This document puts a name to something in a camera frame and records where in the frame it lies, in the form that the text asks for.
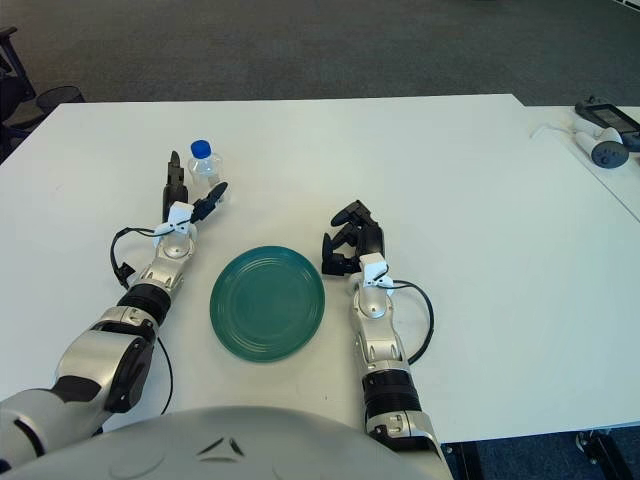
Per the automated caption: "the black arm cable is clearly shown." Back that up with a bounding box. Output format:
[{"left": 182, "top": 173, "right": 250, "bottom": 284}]
[
  {"left": 109, "top": 225, "right": 174, "bottom": 416},
  {"left": 384, "top": 278, "right": 435, "bottom": 365}
]

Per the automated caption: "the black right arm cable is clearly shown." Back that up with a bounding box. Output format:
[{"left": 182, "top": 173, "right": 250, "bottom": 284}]
[{"left": 384, "top": 278, "right": 435, "bottom": 365}]

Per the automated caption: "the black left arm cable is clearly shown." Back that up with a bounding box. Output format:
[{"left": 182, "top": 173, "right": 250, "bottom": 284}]
[{"left": 109, "top": 225, "right": 174, "bottom": 416}]

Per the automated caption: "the thin white cable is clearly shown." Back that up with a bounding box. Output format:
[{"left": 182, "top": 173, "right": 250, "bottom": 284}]
[{"left": 529, "top": 122, "right": 576, "bottom": 141}]

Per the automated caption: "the black mesh waste bin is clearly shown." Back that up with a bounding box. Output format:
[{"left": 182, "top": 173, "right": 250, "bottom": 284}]
[{"left": 37, "top": 85, "right": 85, "bottom": 119}]

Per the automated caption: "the black office chair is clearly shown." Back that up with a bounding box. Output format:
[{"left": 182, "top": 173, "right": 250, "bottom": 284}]
[{"left": 0, "top": 27, "right": 39, "bottom": 156}]

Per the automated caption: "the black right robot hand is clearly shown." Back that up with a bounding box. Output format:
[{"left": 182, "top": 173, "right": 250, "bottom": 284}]
[{"left": 321, "top": 199, "right": 386, "bottom": 276}]

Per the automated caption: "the white and grey handheld controller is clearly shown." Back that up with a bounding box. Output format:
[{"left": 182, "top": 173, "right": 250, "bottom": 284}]
[{"left": 572, "top": 117, "right": 630, "bottom": 169}]

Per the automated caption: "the black table leg with caster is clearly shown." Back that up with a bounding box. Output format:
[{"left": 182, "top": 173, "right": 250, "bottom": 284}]
[{"left": 574, "top": 430, "right": 624, "bottom": 480}]

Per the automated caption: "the clear bottle with blue cap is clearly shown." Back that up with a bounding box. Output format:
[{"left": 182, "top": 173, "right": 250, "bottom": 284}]
[{"left": 187, "top": 139, "right": 231, "bottom": 204}]

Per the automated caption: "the grey robot torso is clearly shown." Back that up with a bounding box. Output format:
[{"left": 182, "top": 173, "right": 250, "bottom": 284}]
[{"left": 0, "top": 405, "right": 451, "bottom": 480}]

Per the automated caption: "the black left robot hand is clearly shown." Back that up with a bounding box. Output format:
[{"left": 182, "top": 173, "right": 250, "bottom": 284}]
[{"left": 162, "top": 150, "right": 230, "bottom": 224}]

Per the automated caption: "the green ceramic plate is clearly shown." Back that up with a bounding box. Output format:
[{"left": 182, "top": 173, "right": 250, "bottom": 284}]
[{"left": 210, "top": 245, "right": 326, "bottom": 363}]

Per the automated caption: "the black handheld screen device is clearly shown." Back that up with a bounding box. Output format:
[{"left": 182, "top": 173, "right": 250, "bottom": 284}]
[{"left": 574, "top": 95, "right": 640, "bottom": 146}]

